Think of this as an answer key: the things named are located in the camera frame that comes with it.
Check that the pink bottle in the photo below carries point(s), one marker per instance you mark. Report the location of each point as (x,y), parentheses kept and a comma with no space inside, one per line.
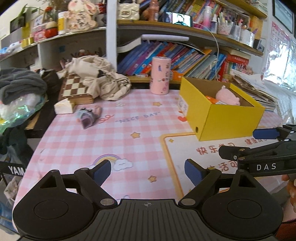
(154,10)

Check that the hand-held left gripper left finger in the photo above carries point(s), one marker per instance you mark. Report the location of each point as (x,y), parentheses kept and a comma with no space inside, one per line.
(103,172)

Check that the pink checked table mat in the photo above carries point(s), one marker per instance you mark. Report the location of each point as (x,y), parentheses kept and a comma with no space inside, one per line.
(92,143)

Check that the pink small box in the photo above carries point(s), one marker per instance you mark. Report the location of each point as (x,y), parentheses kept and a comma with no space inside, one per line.
(39,34)

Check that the yellow jar with white lid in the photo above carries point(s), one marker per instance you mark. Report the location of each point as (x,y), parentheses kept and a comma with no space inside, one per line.
(61,24)

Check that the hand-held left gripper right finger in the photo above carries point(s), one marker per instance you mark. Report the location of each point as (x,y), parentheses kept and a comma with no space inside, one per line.
(193,171)

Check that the dark brown bag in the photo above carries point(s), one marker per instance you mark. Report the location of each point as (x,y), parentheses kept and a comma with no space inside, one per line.
(52,80)

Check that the pink plush pig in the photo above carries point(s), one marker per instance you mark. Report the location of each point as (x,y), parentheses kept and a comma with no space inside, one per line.
(227,96)

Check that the silver pen container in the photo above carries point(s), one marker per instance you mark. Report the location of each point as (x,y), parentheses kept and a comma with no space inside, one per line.
(248,38)

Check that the orange and white carton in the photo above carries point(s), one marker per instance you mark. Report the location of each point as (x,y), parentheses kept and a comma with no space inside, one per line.
(214,100)

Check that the pastel gradient bottle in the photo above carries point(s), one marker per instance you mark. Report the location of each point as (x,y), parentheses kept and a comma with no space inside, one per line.
(208,19)

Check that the black framed picture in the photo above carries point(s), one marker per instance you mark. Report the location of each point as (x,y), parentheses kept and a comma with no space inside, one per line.
(283,11)

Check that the iridescent plastic bag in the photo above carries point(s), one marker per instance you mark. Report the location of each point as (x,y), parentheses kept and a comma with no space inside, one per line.
(16,113)

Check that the beige cloth bag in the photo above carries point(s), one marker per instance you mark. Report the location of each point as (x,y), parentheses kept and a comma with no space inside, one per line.
(104,78)

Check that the pink rabbit plaque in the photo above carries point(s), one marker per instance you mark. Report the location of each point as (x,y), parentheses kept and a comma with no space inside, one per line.
(79,19)

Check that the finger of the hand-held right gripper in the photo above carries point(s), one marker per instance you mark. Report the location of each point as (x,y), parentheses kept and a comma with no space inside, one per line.
(264,133)
(231,153)

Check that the pink wall poster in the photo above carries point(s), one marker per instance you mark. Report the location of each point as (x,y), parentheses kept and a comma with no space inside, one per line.
(278,37)

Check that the white tissue pack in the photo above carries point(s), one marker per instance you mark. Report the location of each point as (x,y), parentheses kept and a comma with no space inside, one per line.
(62,107)

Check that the brown wooden board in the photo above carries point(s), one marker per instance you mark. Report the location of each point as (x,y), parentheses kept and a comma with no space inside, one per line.
(32,120)

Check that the black keyboard bag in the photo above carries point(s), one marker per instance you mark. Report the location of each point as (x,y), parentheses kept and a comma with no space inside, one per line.
(16,170)

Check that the pink pen cup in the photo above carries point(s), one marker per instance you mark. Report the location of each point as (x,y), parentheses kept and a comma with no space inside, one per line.
(224,29)

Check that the grey folded clothes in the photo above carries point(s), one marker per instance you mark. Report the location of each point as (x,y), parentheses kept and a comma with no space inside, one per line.
(20,85)

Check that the person's right hand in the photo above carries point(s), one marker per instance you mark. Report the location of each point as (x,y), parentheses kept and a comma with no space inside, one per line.
(292,192)

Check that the shelf of upright colourful books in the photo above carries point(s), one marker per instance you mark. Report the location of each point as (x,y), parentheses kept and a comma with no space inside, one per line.
(198,7)

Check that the silver foil sheet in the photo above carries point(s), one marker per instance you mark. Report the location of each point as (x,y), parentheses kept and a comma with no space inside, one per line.
(282,71)

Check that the person's right forearm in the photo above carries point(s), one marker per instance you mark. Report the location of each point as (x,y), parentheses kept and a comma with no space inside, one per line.
(290,213)

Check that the row of leaning picture books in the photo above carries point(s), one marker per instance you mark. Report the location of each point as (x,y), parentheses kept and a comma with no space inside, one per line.
(185,58)

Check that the stack of papers and booklets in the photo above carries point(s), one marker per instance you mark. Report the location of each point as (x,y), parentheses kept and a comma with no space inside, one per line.
(254,90)

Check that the white quilted handbag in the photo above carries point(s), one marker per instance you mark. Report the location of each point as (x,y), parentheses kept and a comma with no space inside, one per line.
(128,11)

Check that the purple toy figure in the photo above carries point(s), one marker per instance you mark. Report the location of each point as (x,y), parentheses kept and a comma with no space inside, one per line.
(85,117)

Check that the white spray bottle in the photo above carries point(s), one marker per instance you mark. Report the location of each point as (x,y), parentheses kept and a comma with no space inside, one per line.
(214,25)

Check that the smartphone with lit screen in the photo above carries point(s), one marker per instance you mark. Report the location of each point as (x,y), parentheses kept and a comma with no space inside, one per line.
(181,19)

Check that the white desk lamp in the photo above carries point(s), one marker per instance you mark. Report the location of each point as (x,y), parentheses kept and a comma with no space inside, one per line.
(166,37)

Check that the white and wooden shelf unit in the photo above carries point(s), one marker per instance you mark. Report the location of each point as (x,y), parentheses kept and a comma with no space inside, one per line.
(111,34)

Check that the yellow cardboard box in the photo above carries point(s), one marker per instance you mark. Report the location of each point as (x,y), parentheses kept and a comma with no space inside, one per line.
(222,122)

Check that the wooden chessboard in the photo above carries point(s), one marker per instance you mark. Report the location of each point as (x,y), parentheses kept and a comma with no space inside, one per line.
(74,85)

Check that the small black photo frame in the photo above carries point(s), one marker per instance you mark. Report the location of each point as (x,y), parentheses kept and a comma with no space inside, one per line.
(17,24)

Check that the pink printed canister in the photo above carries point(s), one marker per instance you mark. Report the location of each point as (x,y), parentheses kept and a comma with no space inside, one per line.
(160,75)

